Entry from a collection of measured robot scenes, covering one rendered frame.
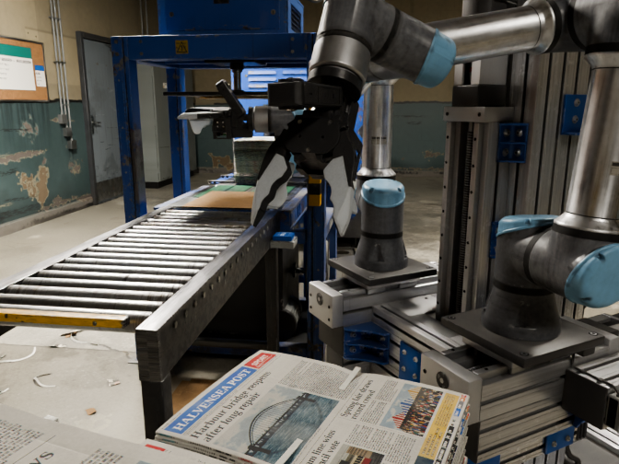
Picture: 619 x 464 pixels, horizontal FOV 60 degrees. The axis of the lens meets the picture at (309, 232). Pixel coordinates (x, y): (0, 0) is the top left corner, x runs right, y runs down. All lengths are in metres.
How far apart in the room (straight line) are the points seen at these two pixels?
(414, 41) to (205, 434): 0.59
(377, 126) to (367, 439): 1.01
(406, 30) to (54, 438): 0.61
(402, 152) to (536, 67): 8.59
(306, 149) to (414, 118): 9.17
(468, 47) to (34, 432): 0.81
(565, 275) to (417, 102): 8.90
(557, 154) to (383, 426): 0.81
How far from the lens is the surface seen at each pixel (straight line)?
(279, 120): 1.55
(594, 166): 0.98
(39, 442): 0.37
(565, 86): 1.35
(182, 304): 1.30
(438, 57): 0.78
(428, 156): 9.86
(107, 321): 1.21
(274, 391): 0.86
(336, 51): 0.69
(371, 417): 0.80
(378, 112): 1.57
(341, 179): 0.61
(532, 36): 1.04
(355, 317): 1.45
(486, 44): 0.98
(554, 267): 1.00
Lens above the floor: 1.26
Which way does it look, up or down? 13 degrees down
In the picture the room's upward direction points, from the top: straight up
